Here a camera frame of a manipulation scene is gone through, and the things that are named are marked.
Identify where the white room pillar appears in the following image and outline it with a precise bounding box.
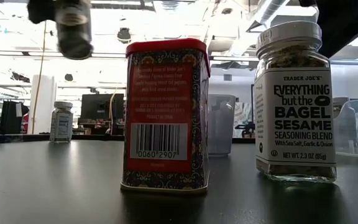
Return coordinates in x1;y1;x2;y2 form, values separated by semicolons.
27;73;58;135

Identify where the black aluminium table frame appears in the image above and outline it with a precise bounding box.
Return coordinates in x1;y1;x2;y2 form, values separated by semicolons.
0;133;256;146

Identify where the black equipment cabinet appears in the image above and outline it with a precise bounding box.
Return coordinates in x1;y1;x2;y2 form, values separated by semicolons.
0;100;30;135

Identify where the long ceiling light strip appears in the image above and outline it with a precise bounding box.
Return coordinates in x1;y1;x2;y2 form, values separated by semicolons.
0;50;270;63

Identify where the yellow hanging cable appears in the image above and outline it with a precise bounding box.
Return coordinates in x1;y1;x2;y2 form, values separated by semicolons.
108;86;119;133
31;20;48;134

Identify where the red-lidded smoked paprika tin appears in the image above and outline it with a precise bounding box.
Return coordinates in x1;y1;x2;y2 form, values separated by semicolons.
119;37;211;195

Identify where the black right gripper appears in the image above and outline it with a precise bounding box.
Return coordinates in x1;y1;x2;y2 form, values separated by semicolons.
298;0;358;59

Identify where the white-lidded bagel seasoning jar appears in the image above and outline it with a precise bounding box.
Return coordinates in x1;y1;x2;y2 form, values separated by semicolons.
48;101;74;144
254;20;337;184

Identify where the brown cup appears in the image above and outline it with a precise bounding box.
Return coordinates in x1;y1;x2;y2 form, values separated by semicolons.
54;0;94;60

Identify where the silver ceiling duct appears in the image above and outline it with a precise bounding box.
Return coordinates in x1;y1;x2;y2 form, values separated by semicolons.
247;0;288;32

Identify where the round black ceiling lamp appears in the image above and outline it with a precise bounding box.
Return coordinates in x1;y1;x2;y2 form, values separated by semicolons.
116;27;132;44

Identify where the black monitor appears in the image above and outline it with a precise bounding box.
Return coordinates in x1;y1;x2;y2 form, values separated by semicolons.
80;93;126;121

